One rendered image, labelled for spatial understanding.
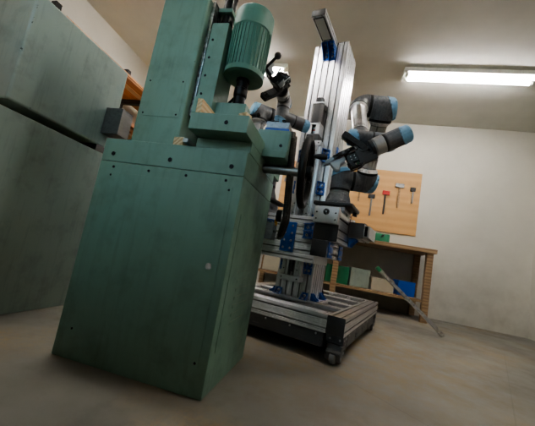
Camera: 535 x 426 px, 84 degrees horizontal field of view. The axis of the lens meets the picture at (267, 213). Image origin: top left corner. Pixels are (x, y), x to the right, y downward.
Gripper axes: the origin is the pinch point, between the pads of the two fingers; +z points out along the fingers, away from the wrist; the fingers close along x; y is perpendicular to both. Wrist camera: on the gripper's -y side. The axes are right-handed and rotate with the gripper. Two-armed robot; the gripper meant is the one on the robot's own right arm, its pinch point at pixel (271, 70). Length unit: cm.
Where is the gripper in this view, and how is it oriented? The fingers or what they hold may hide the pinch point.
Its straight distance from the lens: 158.1
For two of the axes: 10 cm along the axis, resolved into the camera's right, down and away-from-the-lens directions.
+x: 6.5, 7.1, -2.6
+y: 7.3, -6.9, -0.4
